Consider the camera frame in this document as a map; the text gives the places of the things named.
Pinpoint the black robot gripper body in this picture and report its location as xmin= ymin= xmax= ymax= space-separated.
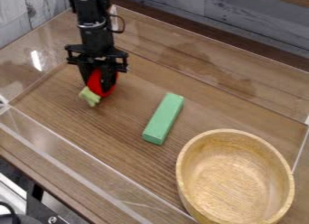
xmin=66 ymin=23 xmax=129 ymax=72

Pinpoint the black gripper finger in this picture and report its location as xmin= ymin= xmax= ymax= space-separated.
xmin=79 ymin=64 xmax=93 ymax=83
xmin=101 ymin=66 xmax=118 ymax=93

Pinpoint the red plush strawberry toy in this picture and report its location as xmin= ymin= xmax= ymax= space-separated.
xmin=79 ymin=69 xmax=118 ymax=107

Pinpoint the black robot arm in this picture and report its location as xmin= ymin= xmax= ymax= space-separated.
xmin=65 ymin=0 xmax=130 ymax=97

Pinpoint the green rectangular block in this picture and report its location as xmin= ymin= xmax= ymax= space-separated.
xmin=142 ymin=93 xmax=185 ymax=145

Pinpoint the round wooden bowl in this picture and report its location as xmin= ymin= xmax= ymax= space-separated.
xmin=176 ymin=129 xmax=295 ymax=224

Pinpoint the clear acrylic corner bracket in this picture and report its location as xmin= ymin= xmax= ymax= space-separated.
xmin=109 ymin=5 xmax=120 ymax=31

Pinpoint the clear acrylic enclosure wall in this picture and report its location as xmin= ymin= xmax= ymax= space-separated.
xmin=0 ymin=11 xmax=309 ymax=224

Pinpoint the black metal table frame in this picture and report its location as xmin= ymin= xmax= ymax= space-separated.
xmin=25 ymin=181 xmax=82 ymax=224

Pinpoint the black cable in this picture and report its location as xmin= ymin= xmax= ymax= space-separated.
xmin=0 ymin=201 xmax=18 ymax=224

